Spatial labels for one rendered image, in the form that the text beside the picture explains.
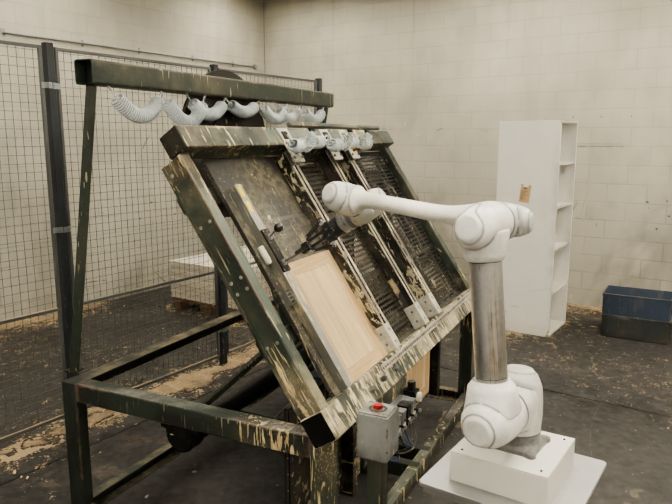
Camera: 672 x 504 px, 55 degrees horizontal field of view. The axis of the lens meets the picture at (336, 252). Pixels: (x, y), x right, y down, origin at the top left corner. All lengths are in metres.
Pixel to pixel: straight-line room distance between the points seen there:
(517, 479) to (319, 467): 0.73
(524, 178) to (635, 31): 2.12
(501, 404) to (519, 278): 4.50
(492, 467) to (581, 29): 6.12
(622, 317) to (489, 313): 4.74
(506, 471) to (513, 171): 4.48
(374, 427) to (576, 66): 5.96
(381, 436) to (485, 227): 0.86
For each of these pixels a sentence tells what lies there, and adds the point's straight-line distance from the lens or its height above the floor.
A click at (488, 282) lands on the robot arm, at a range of 1.98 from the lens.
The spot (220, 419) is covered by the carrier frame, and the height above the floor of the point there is 0.78.
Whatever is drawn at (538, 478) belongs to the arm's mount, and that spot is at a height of 0.85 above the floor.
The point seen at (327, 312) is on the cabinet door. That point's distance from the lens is 2.78.
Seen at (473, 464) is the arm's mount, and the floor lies 0.83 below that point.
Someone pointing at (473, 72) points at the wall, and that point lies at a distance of 8.09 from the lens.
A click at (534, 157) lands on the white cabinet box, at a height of 1.71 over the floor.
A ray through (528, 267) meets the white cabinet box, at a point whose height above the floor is 0.66.
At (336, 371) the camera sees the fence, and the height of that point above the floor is 0.96.
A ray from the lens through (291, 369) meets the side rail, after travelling 2.41.
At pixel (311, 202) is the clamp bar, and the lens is 3.06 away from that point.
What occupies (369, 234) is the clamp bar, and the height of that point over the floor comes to 1.38.
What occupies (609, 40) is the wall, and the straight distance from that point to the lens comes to 7.67.
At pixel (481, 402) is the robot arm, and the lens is 2.05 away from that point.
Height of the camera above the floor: 1.88
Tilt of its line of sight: 10 degrees down
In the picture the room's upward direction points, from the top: straight up
